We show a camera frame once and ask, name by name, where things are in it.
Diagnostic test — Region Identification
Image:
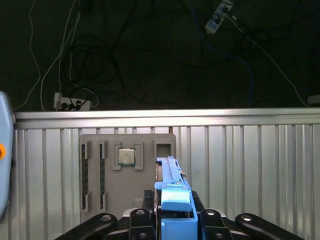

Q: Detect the silver CPU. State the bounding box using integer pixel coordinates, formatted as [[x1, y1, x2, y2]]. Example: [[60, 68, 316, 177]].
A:
[[117, 147, 137, 166]]

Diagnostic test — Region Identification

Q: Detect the blue floor cable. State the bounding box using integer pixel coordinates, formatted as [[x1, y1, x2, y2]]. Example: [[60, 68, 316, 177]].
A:
[[187, 0, 255, 109]]

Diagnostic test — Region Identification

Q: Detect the white power strip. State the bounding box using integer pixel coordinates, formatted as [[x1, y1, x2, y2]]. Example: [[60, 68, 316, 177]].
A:
[[53, 92, 93, 112], [204, 0, 235, 35]]

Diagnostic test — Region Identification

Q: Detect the pale blue teach pendant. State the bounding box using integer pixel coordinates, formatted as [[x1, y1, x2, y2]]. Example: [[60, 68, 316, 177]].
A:
[[0, 90, 16, 223]]

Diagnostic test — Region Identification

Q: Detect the hard disk blue carrier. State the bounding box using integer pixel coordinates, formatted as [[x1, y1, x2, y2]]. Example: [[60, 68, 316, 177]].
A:
[[153, 155, 207, 240]]

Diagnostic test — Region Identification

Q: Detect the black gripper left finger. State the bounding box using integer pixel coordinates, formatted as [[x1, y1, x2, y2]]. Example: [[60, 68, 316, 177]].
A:
[[53, 189, 155, 240]]

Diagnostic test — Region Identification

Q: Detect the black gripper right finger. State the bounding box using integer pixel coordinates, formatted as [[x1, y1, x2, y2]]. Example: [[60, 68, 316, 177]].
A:
[[199, 208, 305, 240]]

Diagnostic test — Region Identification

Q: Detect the grey parts rack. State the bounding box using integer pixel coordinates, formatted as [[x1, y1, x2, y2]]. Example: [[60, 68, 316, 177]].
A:
[[79, 133, 177, 226]]

